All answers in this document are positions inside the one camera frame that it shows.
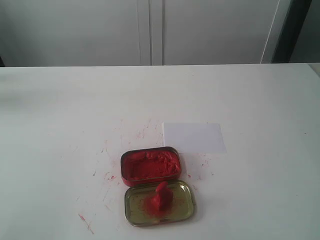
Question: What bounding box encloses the white paper sheet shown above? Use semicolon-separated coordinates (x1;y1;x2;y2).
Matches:
162;122;227;154

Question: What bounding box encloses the gold tin lid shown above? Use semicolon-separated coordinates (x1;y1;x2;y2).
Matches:
124;180;196;227

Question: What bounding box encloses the red ink tin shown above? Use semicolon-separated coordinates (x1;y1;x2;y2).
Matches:
120;146;182;187

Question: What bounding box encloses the red stamp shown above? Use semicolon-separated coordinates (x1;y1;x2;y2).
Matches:
150;181;174;216

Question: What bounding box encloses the white cabinet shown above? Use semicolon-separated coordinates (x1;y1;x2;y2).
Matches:
0;0;290;67

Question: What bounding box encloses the dark vertical post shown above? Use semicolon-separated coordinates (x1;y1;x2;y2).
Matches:
271;0;312;64

